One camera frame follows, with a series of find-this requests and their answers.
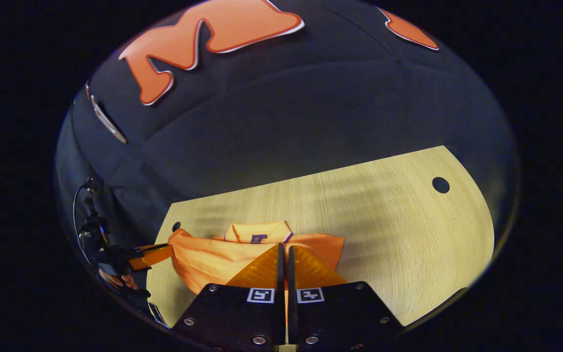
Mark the orange T-shirt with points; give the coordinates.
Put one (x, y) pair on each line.
(213, 259)

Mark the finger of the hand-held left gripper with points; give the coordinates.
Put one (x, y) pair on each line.
(152, 256)

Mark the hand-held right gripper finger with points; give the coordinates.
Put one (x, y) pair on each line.
(291, 274)
(280, 274)

